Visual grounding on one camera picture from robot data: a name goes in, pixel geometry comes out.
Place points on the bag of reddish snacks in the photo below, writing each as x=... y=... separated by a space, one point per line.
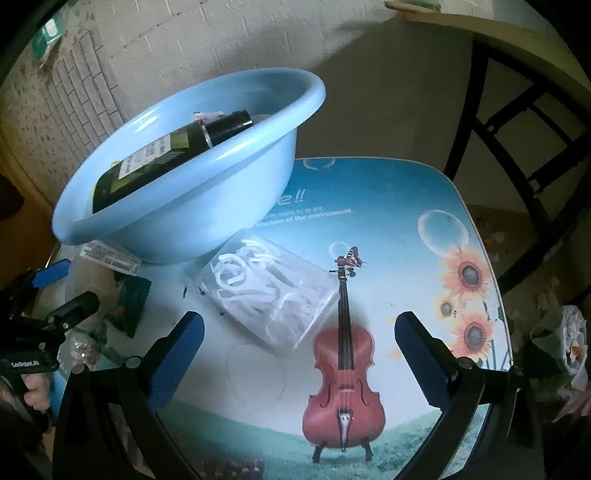
x=78 y=348

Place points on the light blue plastic basin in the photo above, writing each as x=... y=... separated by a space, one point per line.
x=196 y=207

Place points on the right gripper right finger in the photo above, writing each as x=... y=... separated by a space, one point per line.
x=432 y=363

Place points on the green snack packet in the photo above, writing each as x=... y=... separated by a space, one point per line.
x=132 y=292

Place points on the white tissue pack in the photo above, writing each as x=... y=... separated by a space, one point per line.
x=114 y=259

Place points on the bag of white hooks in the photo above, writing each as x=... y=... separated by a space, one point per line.
x=276 y=295

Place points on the person left hand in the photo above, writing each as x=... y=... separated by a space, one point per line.
x=37 y=395

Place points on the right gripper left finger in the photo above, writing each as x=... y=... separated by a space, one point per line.
x=170 y=357

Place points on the bag of cotton swabs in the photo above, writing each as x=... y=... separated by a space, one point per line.
x=206 y=117

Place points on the folding side table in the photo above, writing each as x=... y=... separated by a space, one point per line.
x=527 y=109

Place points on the white trash bag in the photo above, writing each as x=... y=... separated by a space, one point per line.
x=562 y=335

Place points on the green tissue pack on wall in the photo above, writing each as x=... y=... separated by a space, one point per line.
x=46 y=38

